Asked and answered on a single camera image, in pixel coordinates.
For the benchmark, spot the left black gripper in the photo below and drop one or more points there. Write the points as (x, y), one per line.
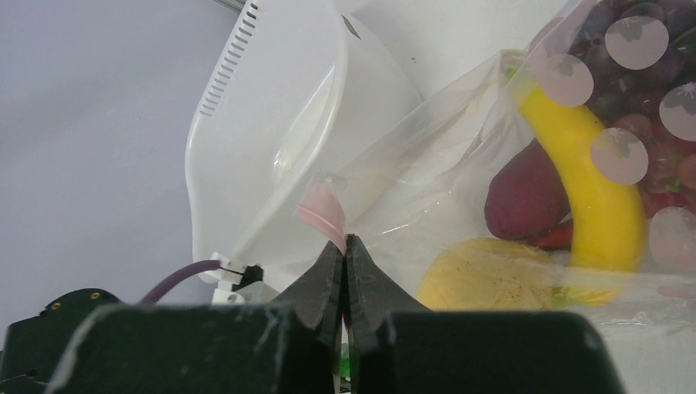
(34, 346)

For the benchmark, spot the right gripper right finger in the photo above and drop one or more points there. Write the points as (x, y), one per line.
(372, 298)

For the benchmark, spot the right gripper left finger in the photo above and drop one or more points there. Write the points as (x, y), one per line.
(309, 345)

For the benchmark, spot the green chili pepper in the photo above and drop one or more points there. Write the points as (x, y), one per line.
(344, 366)

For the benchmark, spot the yellow lemon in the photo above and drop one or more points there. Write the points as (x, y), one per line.
(489, 274)

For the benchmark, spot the red chili pepper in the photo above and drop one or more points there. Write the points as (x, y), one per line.
(554, 238)

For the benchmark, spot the white plastic basket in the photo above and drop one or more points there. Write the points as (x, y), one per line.
(300, 88)

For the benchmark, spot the clear pink zip bag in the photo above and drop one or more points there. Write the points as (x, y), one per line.
(422, 188)

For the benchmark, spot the yellow banana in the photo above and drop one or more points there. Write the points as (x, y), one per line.
(609, 224)

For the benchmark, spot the red grape bunch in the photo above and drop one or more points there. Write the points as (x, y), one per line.
(631, 99)

